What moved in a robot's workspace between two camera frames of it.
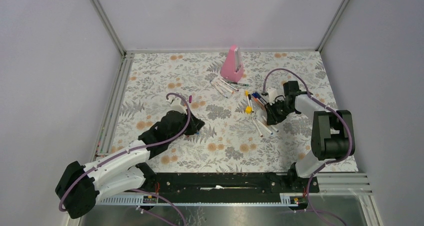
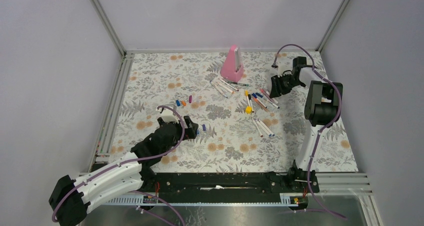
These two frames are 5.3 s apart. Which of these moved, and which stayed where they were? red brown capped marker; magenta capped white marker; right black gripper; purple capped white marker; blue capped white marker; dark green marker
Moved: purple capped white marker; right black gripper
Stayed: blue capped white marker; red brown capped marker; dark green marker; magenta capped white marker
